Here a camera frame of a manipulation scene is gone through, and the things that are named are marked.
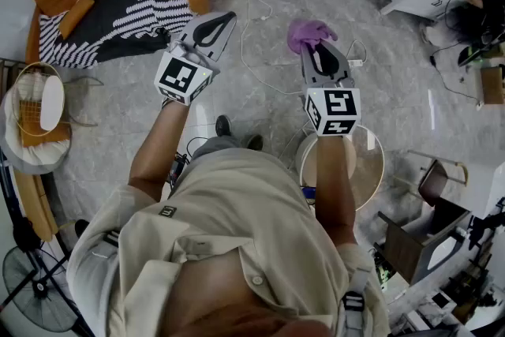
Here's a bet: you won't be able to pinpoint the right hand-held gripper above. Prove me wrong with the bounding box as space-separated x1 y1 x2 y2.
298 41 362 138

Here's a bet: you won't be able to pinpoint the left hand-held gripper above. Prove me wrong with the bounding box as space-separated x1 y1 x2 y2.
153 11 238 107

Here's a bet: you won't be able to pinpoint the purple fluffy cloth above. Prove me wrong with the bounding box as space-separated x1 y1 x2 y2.
286 19 339 55

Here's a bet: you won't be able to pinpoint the person's left forearm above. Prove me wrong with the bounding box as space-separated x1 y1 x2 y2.
126 100 189 206

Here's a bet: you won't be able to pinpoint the person's left black shoe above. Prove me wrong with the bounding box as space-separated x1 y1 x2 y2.
215 114 233 137

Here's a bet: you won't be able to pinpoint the round white side table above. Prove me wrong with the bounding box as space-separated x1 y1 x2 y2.
295 125 386 212

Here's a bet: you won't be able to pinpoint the person's grey trousers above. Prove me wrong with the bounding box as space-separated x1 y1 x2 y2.
189 136 248 161

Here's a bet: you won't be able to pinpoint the person's beige shirt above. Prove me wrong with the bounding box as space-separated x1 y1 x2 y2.
66 148 391 337

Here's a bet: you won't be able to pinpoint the brown cardboard box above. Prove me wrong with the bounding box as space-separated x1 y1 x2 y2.
480 66 505 106

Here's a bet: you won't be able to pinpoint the dark wooden cabinet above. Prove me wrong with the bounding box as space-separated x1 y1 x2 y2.
373 196 473 286

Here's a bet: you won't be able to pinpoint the tan wooden bench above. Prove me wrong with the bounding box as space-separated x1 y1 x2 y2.
13 169 56 244

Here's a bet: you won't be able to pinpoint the black floor fan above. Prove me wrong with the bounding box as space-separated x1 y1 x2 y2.
2 246 80 335

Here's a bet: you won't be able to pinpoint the white power cable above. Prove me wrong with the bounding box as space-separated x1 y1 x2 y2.
235 0 305 95

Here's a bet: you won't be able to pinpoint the black cable bundle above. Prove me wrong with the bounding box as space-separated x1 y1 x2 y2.
169 137 210 194

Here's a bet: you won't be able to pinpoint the brown chair with metal frame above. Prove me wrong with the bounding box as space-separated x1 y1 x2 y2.
394 148 470 208

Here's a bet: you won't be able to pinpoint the gold wire round chair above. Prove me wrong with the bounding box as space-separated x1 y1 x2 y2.
0 61 106 174

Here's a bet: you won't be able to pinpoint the wire basket with cushion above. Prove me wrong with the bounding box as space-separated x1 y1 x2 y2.
0 90 73 174

